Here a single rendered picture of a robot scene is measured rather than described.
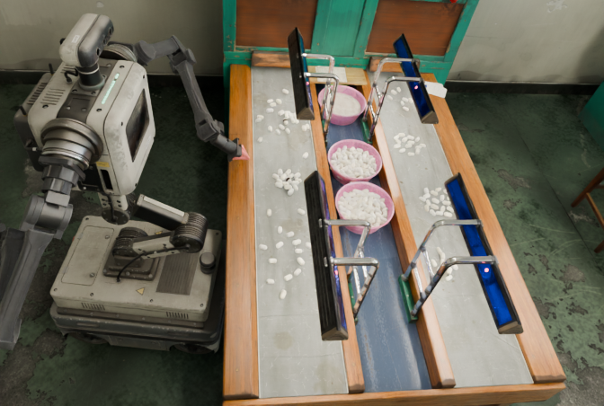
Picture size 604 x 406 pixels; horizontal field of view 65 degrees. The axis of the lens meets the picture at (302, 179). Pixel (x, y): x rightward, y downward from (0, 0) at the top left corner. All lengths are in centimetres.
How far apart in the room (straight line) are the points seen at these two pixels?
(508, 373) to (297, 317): 78
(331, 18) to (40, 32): 206
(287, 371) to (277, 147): 108
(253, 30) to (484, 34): 202
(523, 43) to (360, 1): 195
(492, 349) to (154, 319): 139
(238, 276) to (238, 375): 37
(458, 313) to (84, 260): 160
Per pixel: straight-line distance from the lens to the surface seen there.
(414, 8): 278
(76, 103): 151
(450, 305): 201
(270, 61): 274
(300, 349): 178
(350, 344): 179
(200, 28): 358
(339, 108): 262
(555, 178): 397
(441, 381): 184
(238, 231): 198
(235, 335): 176
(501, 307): 167
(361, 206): 219
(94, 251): 235
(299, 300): 186
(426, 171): 242
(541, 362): 204
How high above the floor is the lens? 239
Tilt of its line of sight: 48 degrees down
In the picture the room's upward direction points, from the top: 10 degrees clockwise
